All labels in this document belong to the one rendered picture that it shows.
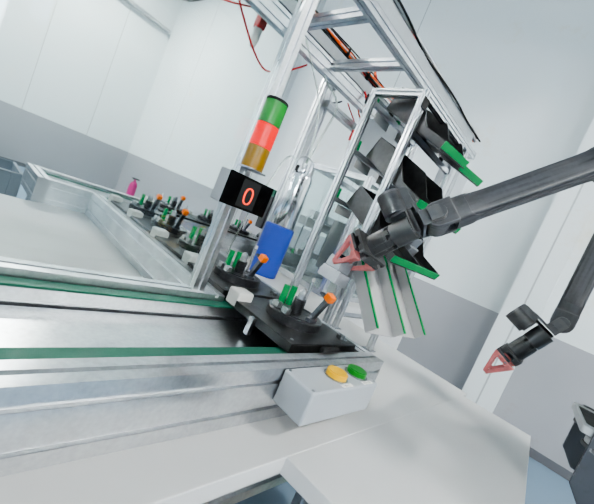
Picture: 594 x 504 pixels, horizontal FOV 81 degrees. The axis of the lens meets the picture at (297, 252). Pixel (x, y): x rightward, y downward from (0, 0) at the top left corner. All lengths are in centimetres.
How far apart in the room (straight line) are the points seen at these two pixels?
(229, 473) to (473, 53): 503
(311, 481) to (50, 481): 32
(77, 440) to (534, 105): 463
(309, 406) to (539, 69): 462
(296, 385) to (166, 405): 20
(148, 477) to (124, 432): 6
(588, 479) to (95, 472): 86
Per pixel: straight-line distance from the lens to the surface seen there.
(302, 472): 60
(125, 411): 49
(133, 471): 51
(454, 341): 421
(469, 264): 422
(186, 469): 53
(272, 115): 78
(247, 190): 76
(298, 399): 60
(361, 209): 108
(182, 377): 49
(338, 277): 83
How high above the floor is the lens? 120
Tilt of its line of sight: 5 degrees down
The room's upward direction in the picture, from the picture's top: 23 degrees clockwise
